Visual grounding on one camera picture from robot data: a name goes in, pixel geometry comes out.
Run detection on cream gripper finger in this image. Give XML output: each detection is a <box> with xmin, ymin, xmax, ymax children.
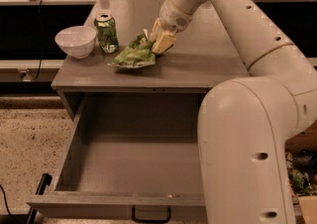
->
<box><xmin>149</xmin><ymin>19</ymin><xmax>162</xmax><ymax>42</ymax></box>
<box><xmin>151</xmin><ymin>31</ymin><xmax>176</xmax><ymax>55</ymax></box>

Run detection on black cable left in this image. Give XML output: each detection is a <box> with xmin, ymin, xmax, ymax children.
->
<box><xmin>31</xmin><ymin>0</ymin><xmax>55</xmax><ymax>83</ymax></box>

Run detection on cardboard box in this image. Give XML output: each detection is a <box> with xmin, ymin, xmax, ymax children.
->
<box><xmin>285</xmin><ymin>129</ymin><xmax>317</xmax><ymax>224</ymax></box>

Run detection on grey cabinet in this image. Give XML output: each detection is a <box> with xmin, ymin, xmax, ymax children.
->
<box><xmin>53</xmin><ymin>0</ymin><xmax>247</xmax><ymax>122</ymax></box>

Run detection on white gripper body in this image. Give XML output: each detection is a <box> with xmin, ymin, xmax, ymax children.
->
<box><xmin>159</xmin><ymin>0</ymin><xmax>192</xmax><ymax>32</ymax></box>

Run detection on snack packages in box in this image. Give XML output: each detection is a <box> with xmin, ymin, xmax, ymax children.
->
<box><xmin>285</xmin><ymin>150</ymin><xmax>317</xmax><ymax>196</ymax></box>

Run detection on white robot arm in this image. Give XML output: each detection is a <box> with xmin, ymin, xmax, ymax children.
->
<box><xmin>151</xmin><ymin>0</ymin><xmax>317</xmax><ymax>224</ymax></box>

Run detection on green jalapeno chip bag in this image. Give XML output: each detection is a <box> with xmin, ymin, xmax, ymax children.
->
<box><xmin>109</xmin><ymin>31</ymin><xmax>156</xmax><ymax>68</ymax></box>

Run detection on black drawer handle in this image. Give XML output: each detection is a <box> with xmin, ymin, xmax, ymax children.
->
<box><xmin>131</xmin><ymin>206</ymin><xmax>172</xmax><ymax>224</ymax></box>

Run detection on white bowl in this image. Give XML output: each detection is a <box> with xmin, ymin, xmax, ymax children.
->
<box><xmin>54</xmin><ymin>26</ymin><xmax>96</xmax><ymax>58</ymax></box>

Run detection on black floor base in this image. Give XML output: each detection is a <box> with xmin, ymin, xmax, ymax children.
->
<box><xmin>0</xmin><ymin>172</ymin><xmax>53</xmax><ymax>224</ymax></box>

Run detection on open grey top drawer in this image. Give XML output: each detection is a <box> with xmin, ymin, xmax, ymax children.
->
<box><xmin>28</xmin><ymin>98</ymin><xmax>206</xmax><ymax>221</ymax></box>

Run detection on green soda can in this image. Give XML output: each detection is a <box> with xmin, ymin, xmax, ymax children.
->
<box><xmin>94</xmin><ymin>13</ymin><xmax>119</xmax><ymax>54</ymax></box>

